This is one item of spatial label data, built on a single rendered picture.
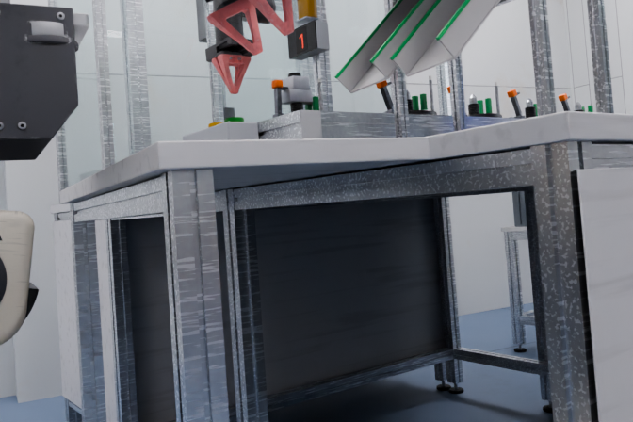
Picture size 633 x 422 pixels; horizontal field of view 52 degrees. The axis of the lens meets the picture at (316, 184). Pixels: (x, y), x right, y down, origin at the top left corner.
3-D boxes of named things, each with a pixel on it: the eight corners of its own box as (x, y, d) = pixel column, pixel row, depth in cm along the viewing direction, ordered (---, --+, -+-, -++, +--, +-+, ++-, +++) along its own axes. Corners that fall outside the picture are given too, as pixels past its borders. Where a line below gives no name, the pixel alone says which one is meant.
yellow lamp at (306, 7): (305, 15, 162) (304, -4, 162) (294, 21, 166) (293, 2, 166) (321, 18, 165) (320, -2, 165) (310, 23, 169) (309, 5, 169)
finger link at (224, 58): (237, 98, 136) (234, 54, 137) (254, 91, 131) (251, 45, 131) (208, 97, 132) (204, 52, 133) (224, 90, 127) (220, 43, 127)
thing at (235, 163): (158, 169, 66) (156, 140, 66) (59, 203, 146) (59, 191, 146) (620, 153, 98) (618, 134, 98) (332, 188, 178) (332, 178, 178)
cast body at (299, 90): (290, 101, 147) (287, 71, 147) (280, 105, 150) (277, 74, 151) (319, 103, 152) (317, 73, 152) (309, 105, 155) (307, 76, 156)
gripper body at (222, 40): (233, 60, 137) (230, 25, 137) (257, 48, 129) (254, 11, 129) (204, 58, 133) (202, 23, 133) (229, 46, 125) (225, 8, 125)
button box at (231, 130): (229, 152, 126) (227, 120, 126) (183, 162, 143) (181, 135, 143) (260, 152, 130) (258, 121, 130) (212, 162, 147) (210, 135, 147)
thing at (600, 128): (570, 139, 66) (567, 110, 66) (99, 206, 187) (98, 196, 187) (923, 142, 149) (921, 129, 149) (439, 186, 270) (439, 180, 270)
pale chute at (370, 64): (388, 79, 109) (371, 59, 108) (350, 94, 121) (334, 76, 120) (472, -26, 119) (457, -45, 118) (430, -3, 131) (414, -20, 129)
